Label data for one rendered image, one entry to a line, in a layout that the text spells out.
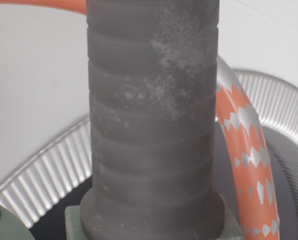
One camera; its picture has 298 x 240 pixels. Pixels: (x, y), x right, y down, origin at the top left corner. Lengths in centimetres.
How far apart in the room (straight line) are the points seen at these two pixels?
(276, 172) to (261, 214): 45
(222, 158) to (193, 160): 54
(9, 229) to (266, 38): 31
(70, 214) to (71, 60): 18
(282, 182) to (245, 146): 46
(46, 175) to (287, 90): 23
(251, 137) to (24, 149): 17
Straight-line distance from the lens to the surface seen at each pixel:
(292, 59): 53
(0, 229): 23
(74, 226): 19
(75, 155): 38
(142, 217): 18
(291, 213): 71
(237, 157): 22
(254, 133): 22
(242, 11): 47
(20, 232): 22
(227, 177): 74
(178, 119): 16
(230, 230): 19
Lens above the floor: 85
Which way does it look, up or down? 25 degrees down
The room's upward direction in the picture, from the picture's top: 136 degrees counter-clockwise
